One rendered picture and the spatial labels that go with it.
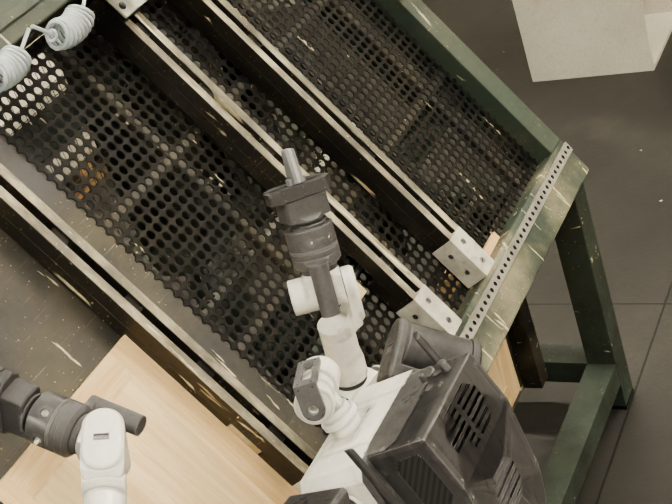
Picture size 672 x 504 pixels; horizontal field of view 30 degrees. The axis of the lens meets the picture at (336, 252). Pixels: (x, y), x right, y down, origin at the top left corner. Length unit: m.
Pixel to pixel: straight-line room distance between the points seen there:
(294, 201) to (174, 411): 0.49
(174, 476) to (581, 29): 3.95
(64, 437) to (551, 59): 4.33
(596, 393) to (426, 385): 1.87
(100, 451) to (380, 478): 0.42
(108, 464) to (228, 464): 0.53
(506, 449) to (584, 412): 1.77
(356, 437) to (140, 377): 0.59
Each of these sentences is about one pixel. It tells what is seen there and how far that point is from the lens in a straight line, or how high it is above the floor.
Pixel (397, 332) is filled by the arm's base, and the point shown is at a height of 1.38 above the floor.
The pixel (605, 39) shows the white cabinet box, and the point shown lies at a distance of 5.88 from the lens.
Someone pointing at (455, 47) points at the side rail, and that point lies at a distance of 3.44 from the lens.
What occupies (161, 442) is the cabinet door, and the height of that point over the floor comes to 1.21.
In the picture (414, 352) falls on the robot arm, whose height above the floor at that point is 1.35.
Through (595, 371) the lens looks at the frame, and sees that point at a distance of 3.83.
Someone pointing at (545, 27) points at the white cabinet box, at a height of 0.27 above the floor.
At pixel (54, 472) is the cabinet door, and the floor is 1.31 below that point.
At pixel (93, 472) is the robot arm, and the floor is 1.46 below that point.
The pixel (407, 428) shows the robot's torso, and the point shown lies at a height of 1.40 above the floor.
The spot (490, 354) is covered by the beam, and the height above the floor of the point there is 0.82.
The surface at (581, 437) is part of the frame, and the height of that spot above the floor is 0.18.
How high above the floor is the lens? 2.53
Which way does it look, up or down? 29 degrees down
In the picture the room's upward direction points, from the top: 20 degrees counter-clockwise
